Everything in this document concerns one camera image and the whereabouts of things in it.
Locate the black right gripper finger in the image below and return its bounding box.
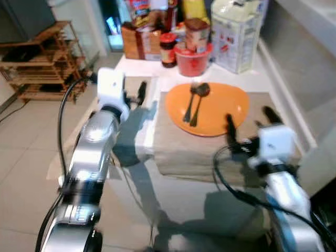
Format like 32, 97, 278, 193
225, 113, 238, 146
262, 106, 285, 127

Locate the orange plate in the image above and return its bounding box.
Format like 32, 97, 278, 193
165, 82, 250, 138

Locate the dark jar with red lid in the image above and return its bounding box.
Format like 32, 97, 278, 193
160, 33, 178, 68

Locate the brown cardboard box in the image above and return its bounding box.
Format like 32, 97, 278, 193
121, 22, 163, 61

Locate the dark metal spoon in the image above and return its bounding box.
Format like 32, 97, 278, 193
190, 82, 211, 128

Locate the dark metal fork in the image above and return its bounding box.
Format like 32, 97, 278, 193
182, 83, 198, 123

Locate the beige cloth placemat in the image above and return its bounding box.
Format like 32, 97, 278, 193
152, 91, 303, 177

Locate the red plastic tub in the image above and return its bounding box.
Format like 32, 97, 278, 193
174, 43, 214, 78

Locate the tin can with brown lid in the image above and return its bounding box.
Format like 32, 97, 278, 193
184, 18, 211, 54

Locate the red snack bag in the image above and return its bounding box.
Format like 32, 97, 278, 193
126, 0, 169, 30

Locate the dark red sauce bottle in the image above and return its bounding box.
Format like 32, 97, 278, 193
165, 0, 180, 33

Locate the wooden slatted shelf rack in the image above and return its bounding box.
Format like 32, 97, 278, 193
0, 20, 88, 102

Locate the yellow bottle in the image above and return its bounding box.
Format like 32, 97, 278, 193
182, 0, 211, 23

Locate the dark grey television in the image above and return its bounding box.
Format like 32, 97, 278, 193
0, 0, 57, 44

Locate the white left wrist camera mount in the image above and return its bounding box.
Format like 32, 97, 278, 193
97, 67, 128, 109

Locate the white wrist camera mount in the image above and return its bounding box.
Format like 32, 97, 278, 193
257, 124, 298, 161
97, 67, 128, 109

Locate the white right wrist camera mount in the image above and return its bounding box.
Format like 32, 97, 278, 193
257, 124, 298, 161

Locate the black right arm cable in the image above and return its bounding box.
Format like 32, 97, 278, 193
213, 144, 336, 248

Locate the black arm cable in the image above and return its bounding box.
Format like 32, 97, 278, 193
34, 75, 99, 252
213, 144, 336, 248

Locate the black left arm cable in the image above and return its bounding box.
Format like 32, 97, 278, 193
34, 75, 99, 252

